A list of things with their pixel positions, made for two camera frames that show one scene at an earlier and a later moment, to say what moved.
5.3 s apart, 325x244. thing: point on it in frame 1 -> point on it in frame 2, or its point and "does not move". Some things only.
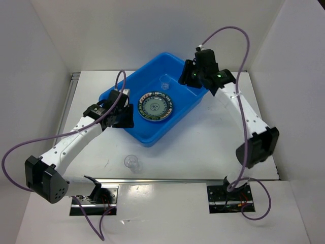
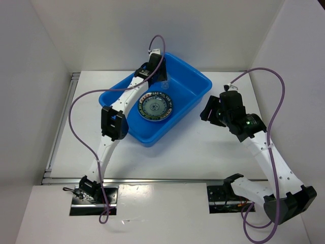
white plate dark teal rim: x=155 y=106 does not move
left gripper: x=129 y=123 -> x=163 y=77
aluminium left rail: x=69 y=97 does not move
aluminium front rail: x=85 y=181 does not move
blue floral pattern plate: x=155 y=106 does not move
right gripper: x=185 y=77 -> x=213 y=102
